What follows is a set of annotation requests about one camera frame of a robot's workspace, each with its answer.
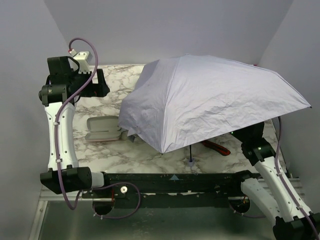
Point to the lavender umbrella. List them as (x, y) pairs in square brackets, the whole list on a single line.
[(181, 101)]

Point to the pink zippered umbrella case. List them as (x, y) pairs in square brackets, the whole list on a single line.
[(106, 129)]

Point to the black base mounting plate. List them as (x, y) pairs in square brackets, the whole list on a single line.
[(160, 190)]

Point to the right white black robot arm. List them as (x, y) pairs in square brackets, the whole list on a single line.
[(290, 217)]

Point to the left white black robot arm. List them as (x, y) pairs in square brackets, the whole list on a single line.
[(69, 80)]

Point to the red black utility knife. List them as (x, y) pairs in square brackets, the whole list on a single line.
[(216, 147)]

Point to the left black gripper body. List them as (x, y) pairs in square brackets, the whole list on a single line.
[(100, 81)]

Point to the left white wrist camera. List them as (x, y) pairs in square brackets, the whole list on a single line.
[(83, 58)]

